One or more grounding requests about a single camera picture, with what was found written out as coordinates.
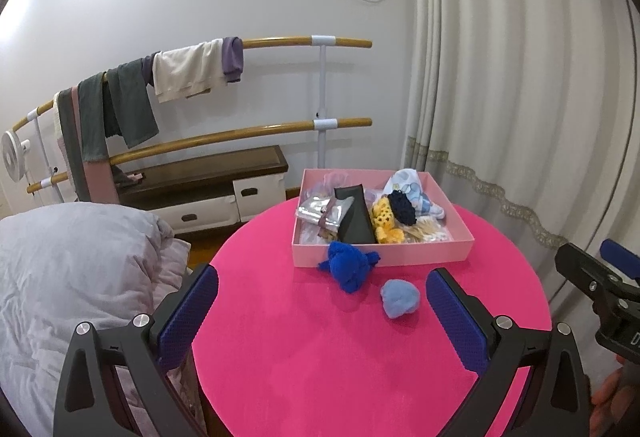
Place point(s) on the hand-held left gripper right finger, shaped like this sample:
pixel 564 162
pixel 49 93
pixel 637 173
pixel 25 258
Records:
pixel 455 317

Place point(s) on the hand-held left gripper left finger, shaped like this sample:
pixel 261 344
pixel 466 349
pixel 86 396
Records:
pixel 187 312

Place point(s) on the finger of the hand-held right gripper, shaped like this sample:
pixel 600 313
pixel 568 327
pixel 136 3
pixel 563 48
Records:
pixel 575 263
pixel 622 259

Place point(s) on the light blue knit ball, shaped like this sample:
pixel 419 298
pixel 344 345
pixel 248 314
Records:
pixel 400 298

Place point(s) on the pink shallow box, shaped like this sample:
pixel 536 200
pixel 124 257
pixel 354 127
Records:
pixel 400 254

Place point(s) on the white cream knitted item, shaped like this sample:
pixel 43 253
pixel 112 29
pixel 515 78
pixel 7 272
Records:
pixel 425 231

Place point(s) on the royal blue knit piece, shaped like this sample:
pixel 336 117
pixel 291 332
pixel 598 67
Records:
pixel 350 264

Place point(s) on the navy knit piece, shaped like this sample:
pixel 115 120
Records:
pixel 402 209

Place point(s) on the yellow crochet piece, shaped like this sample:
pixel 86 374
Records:
pixel 382 217

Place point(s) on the black pouch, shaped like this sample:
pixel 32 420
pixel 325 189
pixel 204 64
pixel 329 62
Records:
pixel 355 217

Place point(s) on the silver plastic bag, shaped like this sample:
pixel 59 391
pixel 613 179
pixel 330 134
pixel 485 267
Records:
pixel 317 209

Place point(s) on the person's right hand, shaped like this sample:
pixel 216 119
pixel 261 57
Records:
pixel 602 404

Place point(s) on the grey duvet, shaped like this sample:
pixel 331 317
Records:
pixel 75 267

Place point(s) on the blue white printed cloth bundle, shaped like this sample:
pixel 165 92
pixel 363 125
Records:
pixel 415 187

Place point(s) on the pink round table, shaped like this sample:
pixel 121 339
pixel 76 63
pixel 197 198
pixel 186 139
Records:
pixel 325 367

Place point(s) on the low white wooden cabinet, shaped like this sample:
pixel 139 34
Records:
pixel 210 169

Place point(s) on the pink towel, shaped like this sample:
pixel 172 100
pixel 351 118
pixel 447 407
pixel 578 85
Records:
pixel 97 182

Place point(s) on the purple organza bag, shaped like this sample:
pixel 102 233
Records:
pixel 332 179

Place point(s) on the grey towel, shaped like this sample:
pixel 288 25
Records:
pixel 92 127

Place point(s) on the white curtain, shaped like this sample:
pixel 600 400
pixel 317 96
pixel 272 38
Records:
pixel 500 67

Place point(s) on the dark grey cloth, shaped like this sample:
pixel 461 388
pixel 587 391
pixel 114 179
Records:
pixel 132 107

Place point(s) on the white fan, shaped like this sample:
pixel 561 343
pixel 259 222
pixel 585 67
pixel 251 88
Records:
pixel 10 157

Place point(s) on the cream cloth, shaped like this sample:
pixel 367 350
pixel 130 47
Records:
pixel 185 72

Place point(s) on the purple cloth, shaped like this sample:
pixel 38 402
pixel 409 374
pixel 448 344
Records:
pixel 232 59

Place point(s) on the wooden barre rail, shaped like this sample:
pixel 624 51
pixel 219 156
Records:
pixel 225 136
pixel 280 40

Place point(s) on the white barre post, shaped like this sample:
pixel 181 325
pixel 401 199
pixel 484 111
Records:
pixel 42 142
pixel 322 82

